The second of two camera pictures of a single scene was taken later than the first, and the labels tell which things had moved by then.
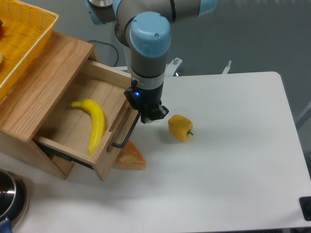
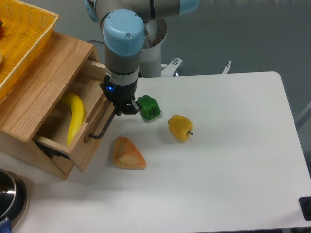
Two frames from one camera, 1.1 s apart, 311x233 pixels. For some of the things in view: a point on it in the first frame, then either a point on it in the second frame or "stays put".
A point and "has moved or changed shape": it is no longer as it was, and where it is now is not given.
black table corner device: x=305 y=203 stays put
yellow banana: x=99 y=123 → x=78 y=116
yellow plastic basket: x=27 y=30 stays put
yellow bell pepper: x=181 y=127 stays put
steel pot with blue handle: x=14 y=198 stays put
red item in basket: x=1 y=29 stays put
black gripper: x=148 y=98 → x=123 y=87
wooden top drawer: x=92 y=122 has moved or changed shape
